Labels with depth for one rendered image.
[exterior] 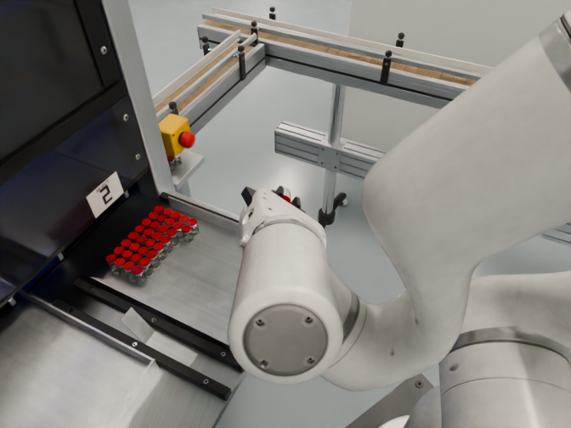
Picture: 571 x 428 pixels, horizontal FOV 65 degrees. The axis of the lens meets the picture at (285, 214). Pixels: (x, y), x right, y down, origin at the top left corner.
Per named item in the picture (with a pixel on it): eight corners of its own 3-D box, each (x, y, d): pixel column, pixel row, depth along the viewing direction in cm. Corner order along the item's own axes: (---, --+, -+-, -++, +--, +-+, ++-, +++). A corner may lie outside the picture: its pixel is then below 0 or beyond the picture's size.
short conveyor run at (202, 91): (149, 186, 119) (134, 137, 107) (104, 169, 124) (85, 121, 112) (269, 69, 161) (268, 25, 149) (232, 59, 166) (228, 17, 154)
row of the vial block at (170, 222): (126, 280, 93) (120, 267, 90) (178, 223, 104) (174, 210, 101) (134, 284, 93) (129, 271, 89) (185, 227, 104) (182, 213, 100)
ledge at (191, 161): (134, 173, 119) (132, 168, 118) (164, 147, 127) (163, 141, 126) (178, 189, 115) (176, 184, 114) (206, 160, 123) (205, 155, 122)
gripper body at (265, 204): (223, 256, 46) (234, 218, 57) (303, 304, 48) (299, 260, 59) (262, 198, 44) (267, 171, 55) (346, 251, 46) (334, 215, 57)
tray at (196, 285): (95, 286, 92) (89, 277, 90) (171, 206, 108) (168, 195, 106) (236, 357, 82) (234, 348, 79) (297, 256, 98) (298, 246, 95)
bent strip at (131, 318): (127, 335, 85) (119, 319, 81) (138, 323, 87) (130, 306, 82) (189, 368, 80) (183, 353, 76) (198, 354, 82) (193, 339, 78)
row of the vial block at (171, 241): (134, 284, 93) (129, 271, 89) (185, 227, 104) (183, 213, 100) (143, 289, 92) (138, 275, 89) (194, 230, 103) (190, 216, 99)
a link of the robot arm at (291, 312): (351, 264, 44) (280, 205, 42) (378, 346, 32) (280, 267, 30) (294, 319, 46) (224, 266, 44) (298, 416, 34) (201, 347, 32)
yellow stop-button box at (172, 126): (152, 149, 111) (145, 126, 105) (169, 134, 115) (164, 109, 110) (177, 158, 108) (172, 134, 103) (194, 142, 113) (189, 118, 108)
